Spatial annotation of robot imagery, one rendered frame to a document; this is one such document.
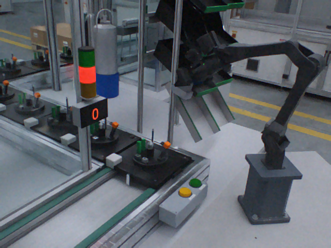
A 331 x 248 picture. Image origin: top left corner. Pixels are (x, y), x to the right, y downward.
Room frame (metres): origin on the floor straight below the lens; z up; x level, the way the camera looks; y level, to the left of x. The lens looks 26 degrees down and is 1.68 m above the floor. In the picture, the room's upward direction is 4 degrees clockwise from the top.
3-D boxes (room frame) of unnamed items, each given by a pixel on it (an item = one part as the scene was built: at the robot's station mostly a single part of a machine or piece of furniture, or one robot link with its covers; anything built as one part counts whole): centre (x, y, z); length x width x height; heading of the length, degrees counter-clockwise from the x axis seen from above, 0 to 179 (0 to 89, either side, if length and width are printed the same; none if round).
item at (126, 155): (1.13, 0.06, 0.96); 0.24 x 0.24 x 0.02; 57
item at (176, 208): (0.94, -0.08, 0.93); 0.21 x 0.07 x 0.06; 147
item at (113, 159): (1.10, 0.19, 0.97); 0.05 x 0.05 x 0.04; 57
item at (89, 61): (1.03, 0.26, 1.38); 0.05 x 0.05 x 0.05
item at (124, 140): (1.27, 0.27, 1.01); 0.24 x 0.24 x 0.13; 57
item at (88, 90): (1.03, 0.26, 1.28); 0.05 x 0.05 x 0.05
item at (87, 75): (1.03, 0.26, 1.33); 0.05 x 0.05 x 0.05
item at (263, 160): (1.00, -0.37, 1.09); 0.07 x 0.07 x 0.06; 11
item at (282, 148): (1.00, -0.37, 1.15); 0.09 x 0.07 x 0.06; 145
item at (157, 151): (1.13, 0.06, 0.98); 0.14 x 0.14 x 0.02
